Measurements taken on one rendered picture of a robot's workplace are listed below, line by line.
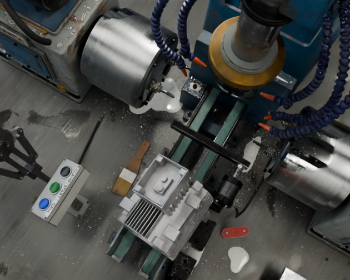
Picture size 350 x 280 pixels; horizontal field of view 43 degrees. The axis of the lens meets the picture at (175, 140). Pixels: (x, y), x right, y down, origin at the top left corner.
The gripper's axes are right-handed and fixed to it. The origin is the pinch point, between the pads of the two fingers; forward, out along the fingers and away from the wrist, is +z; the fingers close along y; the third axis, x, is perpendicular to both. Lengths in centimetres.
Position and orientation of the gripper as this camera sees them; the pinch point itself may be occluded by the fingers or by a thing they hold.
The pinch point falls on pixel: (37, 173)
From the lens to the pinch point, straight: 118.3
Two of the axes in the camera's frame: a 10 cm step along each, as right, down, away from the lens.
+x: -7.9, -3.0, 5.4
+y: 5.0, -8.3, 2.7
